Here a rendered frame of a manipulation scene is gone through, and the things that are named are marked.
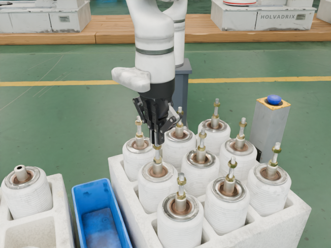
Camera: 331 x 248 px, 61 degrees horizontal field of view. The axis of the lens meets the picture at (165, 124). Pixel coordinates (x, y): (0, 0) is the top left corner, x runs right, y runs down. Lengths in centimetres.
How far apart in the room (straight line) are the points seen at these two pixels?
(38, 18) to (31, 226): 223
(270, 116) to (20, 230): 70
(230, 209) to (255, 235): 9
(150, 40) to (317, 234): 74
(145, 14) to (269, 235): 54
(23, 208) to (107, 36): 204
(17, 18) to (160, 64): 241
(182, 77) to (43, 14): 183
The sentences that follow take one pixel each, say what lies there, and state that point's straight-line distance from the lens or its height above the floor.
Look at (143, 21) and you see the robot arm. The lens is 50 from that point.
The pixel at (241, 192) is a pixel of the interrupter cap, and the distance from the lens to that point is 65.
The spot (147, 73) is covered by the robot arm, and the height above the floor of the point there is 51.
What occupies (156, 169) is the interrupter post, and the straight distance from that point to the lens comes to 66.
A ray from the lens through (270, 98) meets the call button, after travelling 88.
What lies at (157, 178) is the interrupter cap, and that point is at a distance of 66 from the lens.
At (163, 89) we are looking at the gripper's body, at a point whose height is 48.
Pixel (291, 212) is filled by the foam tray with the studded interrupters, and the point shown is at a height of 18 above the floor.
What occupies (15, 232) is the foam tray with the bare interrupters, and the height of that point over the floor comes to 16.
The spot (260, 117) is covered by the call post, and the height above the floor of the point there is 27.
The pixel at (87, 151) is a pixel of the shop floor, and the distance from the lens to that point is 120.
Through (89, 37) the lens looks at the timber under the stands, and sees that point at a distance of 263.
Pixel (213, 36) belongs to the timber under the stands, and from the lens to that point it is 262.
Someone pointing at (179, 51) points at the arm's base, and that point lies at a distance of 113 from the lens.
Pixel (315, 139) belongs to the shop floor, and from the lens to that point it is 138.
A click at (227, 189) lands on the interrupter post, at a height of 26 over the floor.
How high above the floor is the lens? 70
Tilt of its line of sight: 32 degrees down
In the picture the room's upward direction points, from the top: straight up
